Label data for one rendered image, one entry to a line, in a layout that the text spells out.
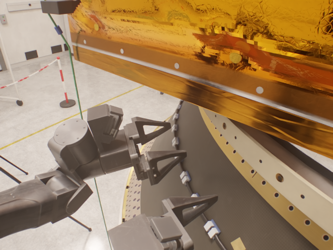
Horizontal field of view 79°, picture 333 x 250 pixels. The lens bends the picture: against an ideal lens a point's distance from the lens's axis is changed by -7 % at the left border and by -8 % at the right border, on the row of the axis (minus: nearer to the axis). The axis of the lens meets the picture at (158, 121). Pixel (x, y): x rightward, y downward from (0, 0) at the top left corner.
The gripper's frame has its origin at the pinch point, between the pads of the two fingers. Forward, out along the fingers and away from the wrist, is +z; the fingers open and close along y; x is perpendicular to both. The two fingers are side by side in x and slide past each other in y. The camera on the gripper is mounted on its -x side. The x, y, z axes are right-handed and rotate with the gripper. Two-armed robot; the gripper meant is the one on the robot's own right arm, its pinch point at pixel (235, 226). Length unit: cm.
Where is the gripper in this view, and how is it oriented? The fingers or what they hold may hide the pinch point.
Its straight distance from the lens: 32.6
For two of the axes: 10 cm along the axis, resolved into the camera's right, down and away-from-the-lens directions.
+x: 1.4, 7.9, 5.9
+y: -4.6, -4.8, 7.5
